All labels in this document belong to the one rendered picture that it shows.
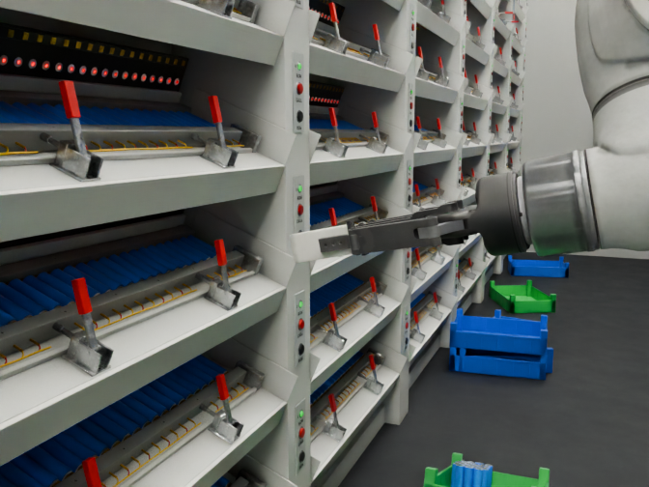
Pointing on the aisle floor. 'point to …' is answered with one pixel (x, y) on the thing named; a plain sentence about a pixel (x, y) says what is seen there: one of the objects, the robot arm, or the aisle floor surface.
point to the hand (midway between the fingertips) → (324, 243)
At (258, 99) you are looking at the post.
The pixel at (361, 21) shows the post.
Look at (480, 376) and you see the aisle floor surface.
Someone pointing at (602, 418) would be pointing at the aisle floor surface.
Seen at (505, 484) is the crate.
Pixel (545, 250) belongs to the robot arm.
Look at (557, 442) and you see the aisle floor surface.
